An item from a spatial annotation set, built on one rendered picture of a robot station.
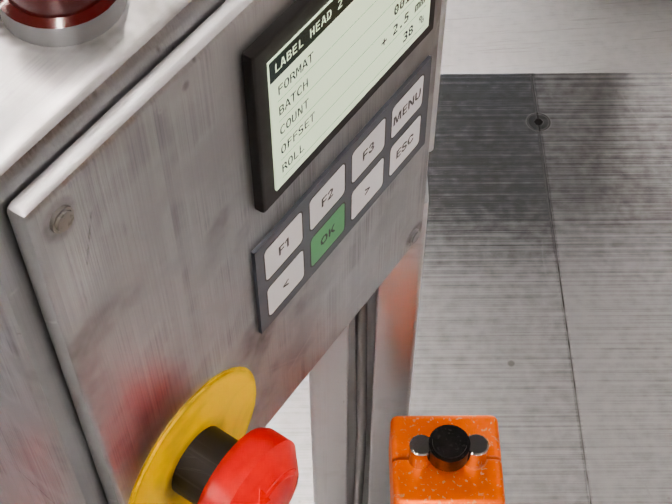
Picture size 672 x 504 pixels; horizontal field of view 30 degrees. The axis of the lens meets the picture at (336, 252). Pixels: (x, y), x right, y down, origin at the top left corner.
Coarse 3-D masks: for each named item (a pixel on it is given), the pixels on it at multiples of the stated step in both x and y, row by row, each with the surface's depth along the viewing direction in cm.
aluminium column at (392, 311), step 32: (416, 256) 47; (384, 288) 48; (416, 288) 48; (352, 320) 52; (384, 320) 50; (416, 320) 50; (352, 352) 54; (384, 352) 52; (320, 384) 54; (352, 384) 56; (384, 384) 54; (320, 416) 57; (352, 416) 59; (384, 416) 57; (320, 448) 59; (352, 448) 61; (384, 448) 59; (320, 480) 62; (352, 480) 64; (384, 480) 62
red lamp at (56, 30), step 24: (0, 0) 25; (24, 0) 25; (48, 0) 24; (72, 0) 25; (96, 0) 25; (120, 0) 26; (24, 24) 25; (48, 24) 25; (72, 24) 25; (96, 24) 25
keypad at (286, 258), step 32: (416, 96) 38; (384, 128) 37; (416, 128) 39; (352, 160) 36; (384, 160) 38; (320, 192) 35; (352, 192) 37; (288, 224) 34; (320, 224) 36; (352, 224) 38; (256, 256) 33; (288, 256) 35; (320, 256) 37; (256, 288) 34; (288, 288) 36
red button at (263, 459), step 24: (216, 432) 36; (264, 432) 35; (192, 456) 35; (216, 456) 35; (240, 456) 34; (264, 456) 34; (288, 456) 35; (192, 480) 35; (216, 480) 34; (240, 480) 34; (264, 480) 34; (288, 480) 35
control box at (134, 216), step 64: (128, 0) 26; (192, 0) 26; (256, 0) 27; (0, 64) 25; (64, 64) 25; (128, 64) 25; (192, 64) 26; (0, 128) 24; (64, 128) 24; (128, 128) 25; (192, 128) 27; (0, 192) 24; (64, 192) 24; (128, 192) 26; (192, 192) 29; (384, 192) 40; (0, 256) 25; (64, 256) 25; (128, 256) 27; (192, 256) 30; (384, 256) 43; (0, 320) 26; (64, 320) 26; (128, 320) 29; (192, 320) 32; (256, 320) 36; (320, 320) 40; (0, 384) 30; (64, 384) 29; (128, 384) 30; (192, 384) 34; (256, 384) 38; (0, 448) 34; (64, 448) 31; (128, 448) 32
